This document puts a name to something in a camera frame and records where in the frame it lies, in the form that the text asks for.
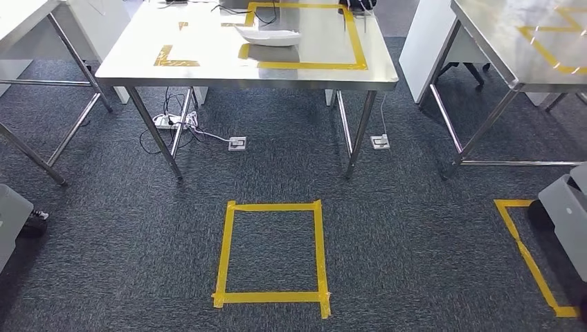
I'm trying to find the white plastic shell part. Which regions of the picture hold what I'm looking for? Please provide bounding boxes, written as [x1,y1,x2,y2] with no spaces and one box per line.
[235,26,302,48]

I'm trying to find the steel workbench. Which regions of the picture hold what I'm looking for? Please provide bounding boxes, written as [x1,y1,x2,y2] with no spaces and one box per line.
[95,0,400,181]

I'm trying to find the yellow floor tape square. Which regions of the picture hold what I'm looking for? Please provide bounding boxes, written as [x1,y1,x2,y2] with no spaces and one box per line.
[494,199,581,318]
[211,199,332,320]

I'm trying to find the white power strip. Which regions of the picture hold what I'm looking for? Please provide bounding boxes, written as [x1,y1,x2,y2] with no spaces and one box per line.
[153,112,199,131]

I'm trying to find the white desk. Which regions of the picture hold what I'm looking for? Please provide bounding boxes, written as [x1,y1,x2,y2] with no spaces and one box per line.
[397,0,491,105]
[66,0,132,105]

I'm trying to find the black remote controller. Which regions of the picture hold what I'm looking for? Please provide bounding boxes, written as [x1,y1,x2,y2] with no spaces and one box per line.
[339,0,378,33]

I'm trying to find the steel table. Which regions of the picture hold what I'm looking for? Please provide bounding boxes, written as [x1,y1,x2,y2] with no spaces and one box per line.
[0,0,114,187]
[418,0,587,181]

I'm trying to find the large yellow tape frame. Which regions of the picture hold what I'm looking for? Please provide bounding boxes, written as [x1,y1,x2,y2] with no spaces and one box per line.
[237,1,369,71]

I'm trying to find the black laptop power cable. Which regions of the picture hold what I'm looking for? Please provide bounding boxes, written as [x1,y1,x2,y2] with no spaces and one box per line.
[210,0,278,26]

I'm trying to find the small yellow tape frame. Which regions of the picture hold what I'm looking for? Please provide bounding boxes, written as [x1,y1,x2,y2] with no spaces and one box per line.
[153,20,251,68]

